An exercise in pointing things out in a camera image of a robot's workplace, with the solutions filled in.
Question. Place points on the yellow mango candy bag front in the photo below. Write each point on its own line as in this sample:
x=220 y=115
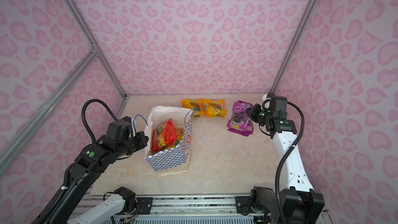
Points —
x=180 y=133

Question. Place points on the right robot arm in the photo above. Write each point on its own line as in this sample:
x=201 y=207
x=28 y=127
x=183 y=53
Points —
x=293 y=200

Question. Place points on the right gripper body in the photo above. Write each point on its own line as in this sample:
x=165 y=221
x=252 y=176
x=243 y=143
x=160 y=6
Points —
x=259 y=114

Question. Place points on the purple grape candy bag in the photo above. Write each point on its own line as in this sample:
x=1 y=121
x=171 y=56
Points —
x=240 y=122

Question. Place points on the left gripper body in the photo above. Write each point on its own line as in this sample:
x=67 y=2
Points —
x=137 y=142

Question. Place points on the red candy bag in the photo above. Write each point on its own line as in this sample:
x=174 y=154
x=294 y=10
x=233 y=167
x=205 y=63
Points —
x=164 y=137

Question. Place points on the aluminium frame strut diagonal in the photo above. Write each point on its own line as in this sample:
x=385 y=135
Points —
x=20 y=140

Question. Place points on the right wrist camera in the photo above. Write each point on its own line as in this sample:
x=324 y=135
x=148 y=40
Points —
x=266 y=100

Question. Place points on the white paper bag blue handles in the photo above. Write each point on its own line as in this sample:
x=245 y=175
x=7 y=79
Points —
x=174 y=160

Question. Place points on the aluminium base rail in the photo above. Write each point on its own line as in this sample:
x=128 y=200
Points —
x=131 y=207

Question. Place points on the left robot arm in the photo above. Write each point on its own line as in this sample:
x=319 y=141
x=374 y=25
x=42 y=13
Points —
x=120 y=140

